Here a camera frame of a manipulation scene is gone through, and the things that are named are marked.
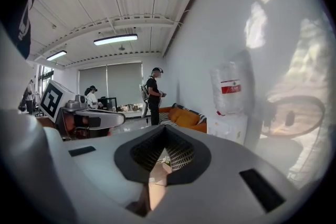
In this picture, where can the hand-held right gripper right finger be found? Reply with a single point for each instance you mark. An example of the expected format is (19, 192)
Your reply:
(223, 191)

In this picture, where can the round wooden side table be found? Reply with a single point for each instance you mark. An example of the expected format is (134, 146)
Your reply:
(157, 191)

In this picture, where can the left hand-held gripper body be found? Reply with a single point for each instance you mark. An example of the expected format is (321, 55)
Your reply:
(52, 99)

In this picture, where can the long ceiling light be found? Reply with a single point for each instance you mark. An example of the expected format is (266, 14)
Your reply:
(56, 55)
(115, 40)

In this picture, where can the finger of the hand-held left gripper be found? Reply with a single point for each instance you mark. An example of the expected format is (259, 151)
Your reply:
(110, 118)

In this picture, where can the striped black white blanket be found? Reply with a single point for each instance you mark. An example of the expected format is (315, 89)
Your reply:
(164, 118)

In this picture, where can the large orange cushion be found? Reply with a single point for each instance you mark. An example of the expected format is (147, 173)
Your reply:
(187, 119)

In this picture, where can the orange sofa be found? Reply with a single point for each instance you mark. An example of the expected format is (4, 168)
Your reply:
(194, 127)

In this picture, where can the small orange cushion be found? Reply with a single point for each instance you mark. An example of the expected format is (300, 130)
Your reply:
(175, 114)

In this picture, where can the black glass cabinet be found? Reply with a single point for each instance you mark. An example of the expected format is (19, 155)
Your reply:
(109, 105)

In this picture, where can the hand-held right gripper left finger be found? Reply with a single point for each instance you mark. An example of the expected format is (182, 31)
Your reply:
(105, 178)

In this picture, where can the person's black shirt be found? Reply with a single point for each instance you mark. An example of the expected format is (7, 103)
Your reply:
(15, 21)

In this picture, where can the wrapped water dispenser bottle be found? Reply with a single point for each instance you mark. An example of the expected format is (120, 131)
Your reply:
(231, 86)

